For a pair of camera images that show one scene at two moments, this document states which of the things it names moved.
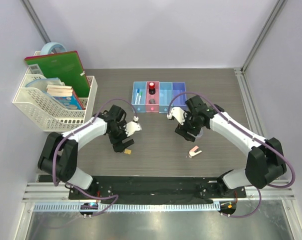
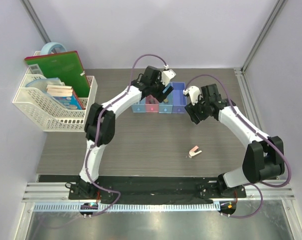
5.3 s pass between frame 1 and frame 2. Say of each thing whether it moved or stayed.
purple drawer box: stayed
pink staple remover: stayed
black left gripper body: moved
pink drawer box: stayed
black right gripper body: moved
